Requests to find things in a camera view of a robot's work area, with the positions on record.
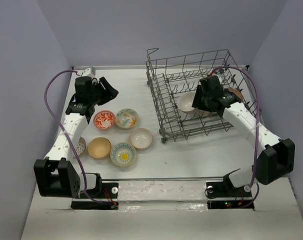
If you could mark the brown glazed bowl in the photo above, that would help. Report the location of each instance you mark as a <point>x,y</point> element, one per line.
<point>237,93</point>

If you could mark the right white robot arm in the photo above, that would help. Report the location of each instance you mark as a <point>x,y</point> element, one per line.
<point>273,157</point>

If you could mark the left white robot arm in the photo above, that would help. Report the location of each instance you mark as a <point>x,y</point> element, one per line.
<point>55,174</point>

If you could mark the teal bowl with yellow centre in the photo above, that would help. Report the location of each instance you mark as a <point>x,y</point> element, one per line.
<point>123,154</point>

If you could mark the small patterned bowl under arm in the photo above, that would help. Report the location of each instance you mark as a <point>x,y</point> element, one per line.
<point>81,146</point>

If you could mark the tan orange bowl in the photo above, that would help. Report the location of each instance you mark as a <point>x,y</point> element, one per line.
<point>99,148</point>

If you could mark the orange coral pattern bowl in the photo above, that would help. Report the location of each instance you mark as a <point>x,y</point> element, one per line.
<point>104,119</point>

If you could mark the grey wire dish rack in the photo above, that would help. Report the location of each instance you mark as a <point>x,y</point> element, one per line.
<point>169,78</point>

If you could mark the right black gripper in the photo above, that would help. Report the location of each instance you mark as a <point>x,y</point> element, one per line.
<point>197,101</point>

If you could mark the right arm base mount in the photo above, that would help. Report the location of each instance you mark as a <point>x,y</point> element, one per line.
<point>223,195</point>

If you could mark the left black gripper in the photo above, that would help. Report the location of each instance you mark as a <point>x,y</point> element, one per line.
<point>110,92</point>

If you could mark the leaf and flower pattern bowl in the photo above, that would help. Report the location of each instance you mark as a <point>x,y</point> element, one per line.
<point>126,118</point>

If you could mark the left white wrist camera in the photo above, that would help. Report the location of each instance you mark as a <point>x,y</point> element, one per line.
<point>88,72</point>

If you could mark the plain white bowl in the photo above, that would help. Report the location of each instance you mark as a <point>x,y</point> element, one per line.
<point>202,113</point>

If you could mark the white bowl with patterned outside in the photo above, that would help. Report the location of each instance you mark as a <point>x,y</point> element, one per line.
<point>141,138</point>

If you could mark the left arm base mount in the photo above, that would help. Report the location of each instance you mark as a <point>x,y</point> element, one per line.
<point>104,193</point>

